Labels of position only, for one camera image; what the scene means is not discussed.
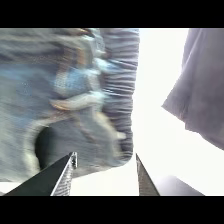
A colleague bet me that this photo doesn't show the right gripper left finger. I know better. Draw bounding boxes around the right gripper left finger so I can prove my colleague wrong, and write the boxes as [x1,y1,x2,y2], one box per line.
[4,151,79,197]

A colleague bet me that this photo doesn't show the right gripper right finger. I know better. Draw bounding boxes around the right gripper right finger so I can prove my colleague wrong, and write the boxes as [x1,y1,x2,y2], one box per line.
[135,152,161,197]

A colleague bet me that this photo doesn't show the black trousers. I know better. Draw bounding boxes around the black trousers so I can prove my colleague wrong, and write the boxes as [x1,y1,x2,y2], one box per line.
[0,28,141,183]

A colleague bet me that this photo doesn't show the folded black garment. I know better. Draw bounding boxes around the folded black garment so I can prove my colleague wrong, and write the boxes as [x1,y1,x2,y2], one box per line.
[161,28,224,151]

